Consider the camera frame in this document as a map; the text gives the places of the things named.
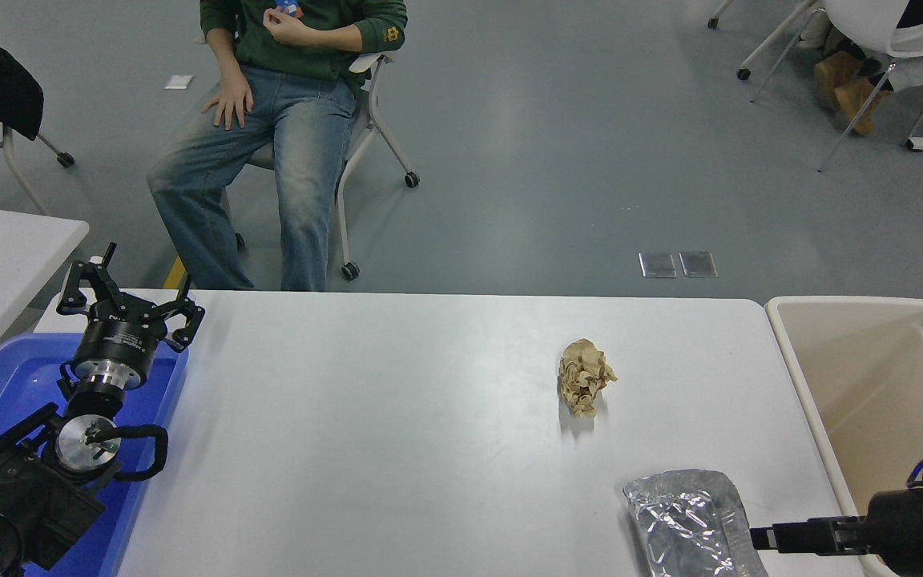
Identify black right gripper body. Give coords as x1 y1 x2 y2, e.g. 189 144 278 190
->
866 487 923 577

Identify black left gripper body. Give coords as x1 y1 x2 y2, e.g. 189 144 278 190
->
71 314 159 373

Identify silver foil tray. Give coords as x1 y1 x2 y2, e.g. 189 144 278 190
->
623 469 768 577

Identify tan paper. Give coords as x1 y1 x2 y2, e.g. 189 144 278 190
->
558 337 618 418

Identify person's right hand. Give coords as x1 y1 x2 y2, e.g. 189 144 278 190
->
202 70 256 131

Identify person's left hand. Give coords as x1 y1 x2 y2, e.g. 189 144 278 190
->
263 8 312 47

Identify blue plastic tray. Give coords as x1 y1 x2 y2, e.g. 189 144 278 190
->
0 333 190 577

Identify large pale plastic bin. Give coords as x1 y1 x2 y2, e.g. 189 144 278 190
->
765 296 923 577

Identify seated person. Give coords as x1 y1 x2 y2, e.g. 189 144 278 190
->
147 0 409 291

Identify white wheeled chair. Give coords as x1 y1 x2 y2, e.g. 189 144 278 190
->
221 50 421 281

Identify silver floor plate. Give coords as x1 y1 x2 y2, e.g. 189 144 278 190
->
679 250 719 278
639 251 678 279

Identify person with tan boots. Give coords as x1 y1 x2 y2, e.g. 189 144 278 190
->
798 0 923 137

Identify white shell chair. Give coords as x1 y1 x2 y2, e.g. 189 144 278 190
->
818 0 923 171

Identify white wheeled frame legs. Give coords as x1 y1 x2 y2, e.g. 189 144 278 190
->
706 0 823 103

